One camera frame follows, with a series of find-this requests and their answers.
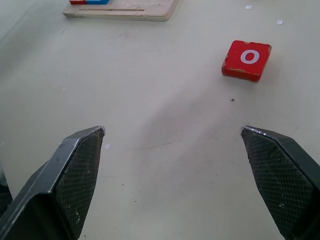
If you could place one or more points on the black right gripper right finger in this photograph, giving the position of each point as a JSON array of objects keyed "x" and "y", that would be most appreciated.
[{"x": 282, "y": 180}]

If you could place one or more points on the small white paper scrap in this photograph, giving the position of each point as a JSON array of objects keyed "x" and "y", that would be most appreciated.
[
  {"x": 279, "y": 22},
  {"x": 248, "y": 7},
  {"x": 108, "y": 147}
]

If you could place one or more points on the wooden letter tray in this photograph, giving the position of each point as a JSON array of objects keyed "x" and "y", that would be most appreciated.
[{"x": 150, "y": 11}]

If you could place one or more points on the blue letter tile o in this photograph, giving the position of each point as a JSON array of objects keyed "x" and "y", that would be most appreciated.
[{"x": 98, "y": 2}]

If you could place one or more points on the red letter tile r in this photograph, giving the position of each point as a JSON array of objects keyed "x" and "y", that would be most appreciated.
[{"x": 77, "y": 2}]

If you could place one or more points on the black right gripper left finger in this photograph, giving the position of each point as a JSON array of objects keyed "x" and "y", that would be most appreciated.
[{"x": 42, "y": 200}]

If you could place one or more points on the red letter tile o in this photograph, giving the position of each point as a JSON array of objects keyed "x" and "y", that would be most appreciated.
[{"x": 235, "y": 61}]

